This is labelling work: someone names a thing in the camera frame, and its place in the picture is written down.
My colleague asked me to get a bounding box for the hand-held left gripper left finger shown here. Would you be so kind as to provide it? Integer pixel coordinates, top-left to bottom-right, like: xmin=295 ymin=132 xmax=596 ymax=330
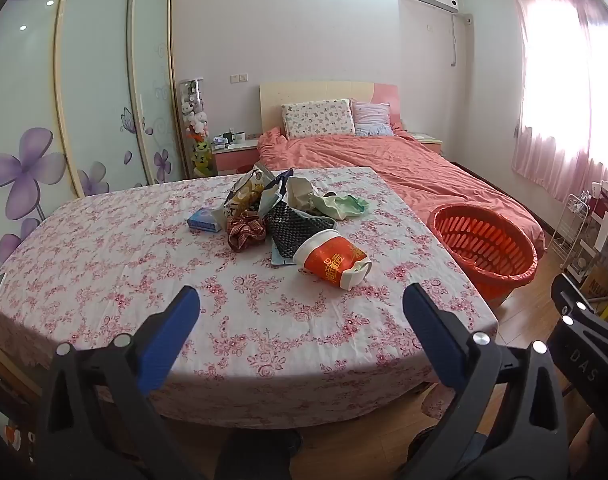
xmin=36 ymin=285 xmax=202 ymax=480

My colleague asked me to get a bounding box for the brown cardboard box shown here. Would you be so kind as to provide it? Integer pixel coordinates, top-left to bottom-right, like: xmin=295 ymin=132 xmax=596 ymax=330
xmin=581 ymin=260 xmax=608 ymax=303

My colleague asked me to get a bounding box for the wardrobe with flower glass doors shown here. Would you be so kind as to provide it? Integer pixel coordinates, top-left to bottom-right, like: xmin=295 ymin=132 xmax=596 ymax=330
xmin=0 ymin=0 xmax=187 ymax=266

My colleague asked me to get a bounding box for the white wire rack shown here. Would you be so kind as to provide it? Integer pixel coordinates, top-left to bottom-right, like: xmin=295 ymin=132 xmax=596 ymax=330
xmin=549 ymin=192 xmax=592 ymax=268

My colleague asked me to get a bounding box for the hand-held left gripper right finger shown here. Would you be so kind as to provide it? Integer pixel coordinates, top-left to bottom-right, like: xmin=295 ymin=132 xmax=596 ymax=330
xmin=399 ymin=282 xmax=572 ymax=480

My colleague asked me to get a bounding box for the plaid scrunchie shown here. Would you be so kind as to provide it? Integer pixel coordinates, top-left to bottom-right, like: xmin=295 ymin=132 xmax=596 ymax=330
xmin=226 ymin=212 xmax=269 ymax=251

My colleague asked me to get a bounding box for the black white woven pouch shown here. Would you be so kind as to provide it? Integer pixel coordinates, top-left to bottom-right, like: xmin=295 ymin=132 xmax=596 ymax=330
xmin=266 ymin=200 xmax=335 ymax=258

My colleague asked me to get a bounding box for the beige pink headboard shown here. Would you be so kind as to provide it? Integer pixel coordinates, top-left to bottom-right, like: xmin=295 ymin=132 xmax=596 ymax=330
xmin=259 ymin=81 xmax=399 ymax=133

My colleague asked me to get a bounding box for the orange plastic basket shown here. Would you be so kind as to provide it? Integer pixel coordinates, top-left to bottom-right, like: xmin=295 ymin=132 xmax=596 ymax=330
xmin=427 ymin=204 xmax=539 ymax=301

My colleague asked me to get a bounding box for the table with floral tablecloth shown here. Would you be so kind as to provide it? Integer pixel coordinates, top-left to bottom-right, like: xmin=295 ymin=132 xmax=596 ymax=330
xmin=0 ymin=166 xmax=500 ymax=428

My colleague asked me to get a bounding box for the person's right foot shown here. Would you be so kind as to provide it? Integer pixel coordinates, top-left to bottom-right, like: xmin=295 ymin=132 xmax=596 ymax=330
xmin=409 ymin=425 xmax=485 ymax=480

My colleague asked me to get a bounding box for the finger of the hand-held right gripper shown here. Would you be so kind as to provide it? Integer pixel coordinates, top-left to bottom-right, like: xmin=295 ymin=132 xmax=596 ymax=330
xmin=550 ymin=272 xmax=608 ymax=342

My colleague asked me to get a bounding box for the pale green diaper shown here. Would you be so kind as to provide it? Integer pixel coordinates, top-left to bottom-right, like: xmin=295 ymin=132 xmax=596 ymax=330
xmin=309 ymin=192 xmax=371 ymax=221

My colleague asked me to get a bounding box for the red paper cup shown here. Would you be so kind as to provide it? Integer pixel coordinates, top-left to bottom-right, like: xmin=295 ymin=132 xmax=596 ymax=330
xmin=293 ymin=228 xmax=373 ymax=291

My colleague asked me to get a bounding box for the floral pillow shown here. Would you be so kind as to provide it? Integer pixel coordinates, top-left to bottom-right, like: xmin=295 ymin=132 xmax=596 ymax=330
xmin=281 ymin=99 xmax=355 ymax=140

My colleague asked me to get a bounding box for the hanging plush toy holder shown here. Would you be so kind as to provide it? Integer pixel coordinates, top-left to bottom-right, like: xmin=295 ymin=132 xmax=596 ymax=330
xmin=178 ymin=78 xmax=217 ymax=178

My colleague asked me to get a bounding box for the pink curtain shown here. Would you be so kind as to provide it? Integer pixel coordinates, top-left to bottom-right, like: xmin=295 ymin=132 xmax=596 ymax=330
xmin=511 ymin=0 xmax=608 ymax=206

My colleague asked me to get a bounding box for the blue tissue pack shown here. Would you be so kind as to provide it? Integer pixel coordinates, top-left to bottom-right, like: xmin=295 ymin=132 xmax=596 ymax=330
xmin=187 ymin=208 xmax=225 ymax=233

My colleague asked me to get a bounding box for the blue yellow snack bag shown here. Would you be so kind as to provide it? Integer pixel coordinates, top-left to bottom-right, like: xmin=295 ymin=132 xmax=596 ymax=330
xmin=224 ymin=162 xmax=285 ymax=221

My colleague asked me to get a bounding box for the pink white nightstand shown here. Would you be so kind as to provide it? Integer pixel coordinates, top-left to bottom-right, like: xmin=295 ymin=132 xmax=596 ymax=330
xmin=211 ymin=135 xmax=262 ymax=177
xmin=409 ymin=131 xmax=443 ymax=156

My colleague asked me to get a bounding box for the air conditioner pipe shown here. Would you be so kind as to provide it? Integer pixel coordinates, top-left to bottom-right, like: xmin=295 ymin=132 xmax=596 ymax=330
xmin=450 ymin=10 xmax=475 ymax=68

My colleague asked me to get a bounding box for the bed with pink duvet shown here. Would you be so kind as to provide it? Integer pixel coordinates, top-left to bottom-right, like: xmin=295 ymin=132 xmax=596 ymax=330
xmin=256 ymin=122 xmax=547 ymax=261

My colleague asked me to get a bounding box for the pink striped pillow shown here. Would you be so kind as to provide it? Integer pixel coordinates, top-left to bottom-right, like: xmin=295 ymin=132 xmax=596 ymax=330
xmin=351 ymin=101 xmax=395 ymax=137

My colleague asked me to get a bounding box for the white cloth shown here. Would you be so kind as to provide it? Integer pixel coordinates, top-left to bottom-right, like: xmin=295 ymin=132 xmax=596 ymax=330
xmin=285 ymin=176 xmax=317 ymax=211

